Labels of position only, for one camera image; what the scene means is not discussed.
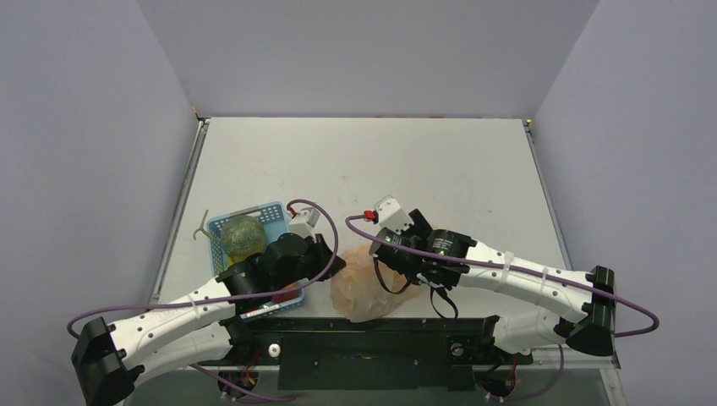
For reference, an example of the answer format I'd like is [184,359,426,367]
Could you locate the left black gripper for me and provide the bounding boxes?
[273,233,346,292]

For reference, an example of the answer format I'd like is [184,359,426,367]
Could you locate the beige plastic bag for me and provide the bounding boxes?
[330,242,428,323]

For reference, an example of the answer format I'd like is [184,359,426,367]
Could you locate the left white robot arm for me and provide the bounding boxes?
[71,233,346,405]

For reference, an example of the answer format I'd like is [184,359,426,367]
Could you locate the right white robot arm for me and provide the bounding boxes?
[364,210,616,361]

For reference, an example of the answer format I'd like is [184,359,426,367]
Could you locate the fake peach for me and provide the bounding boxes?
[271,283,301,304]

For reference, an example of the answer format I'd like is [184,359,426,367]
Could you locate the green fake melon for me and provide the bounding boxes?
[220,215,266,262]

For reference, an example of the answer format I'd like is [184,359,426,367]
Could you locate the blue plastic basket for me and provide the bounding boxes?
[205,201,306,321]

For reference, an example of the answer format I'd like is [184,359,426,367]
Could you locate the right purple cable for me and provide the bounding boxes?
[343,213,661,403]

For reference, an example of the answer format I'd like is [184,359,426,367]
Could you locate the purple cable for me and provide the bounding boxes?
[66,199,341,404]
[343,213,661,403]

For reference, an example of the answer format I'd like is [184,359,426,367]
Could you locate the black loop cable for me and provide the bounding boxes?
[372,255,461,321]

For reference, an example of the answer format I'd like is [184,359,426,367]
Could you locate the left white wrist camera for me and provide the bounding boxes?
[288,206,320,240]

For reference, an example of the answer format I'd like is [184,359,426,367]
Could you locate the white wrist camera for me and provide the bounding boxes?
[363,195,414,235]
[288,206,320,240]

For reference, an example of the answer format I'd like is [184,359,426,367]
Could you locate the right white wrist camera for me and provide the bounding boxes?
[363,195,414,235]

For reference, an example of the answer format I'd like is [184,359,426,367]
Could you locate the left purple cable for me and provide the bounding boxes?
[66,199,341,404]

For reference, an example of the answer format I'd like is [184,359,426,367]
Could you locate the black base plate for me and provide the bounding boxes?
[217,316,533,391]

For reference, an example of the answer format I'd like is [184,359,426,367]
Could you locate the aluminium rail frame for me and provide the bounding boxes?
[123,348,627,405]

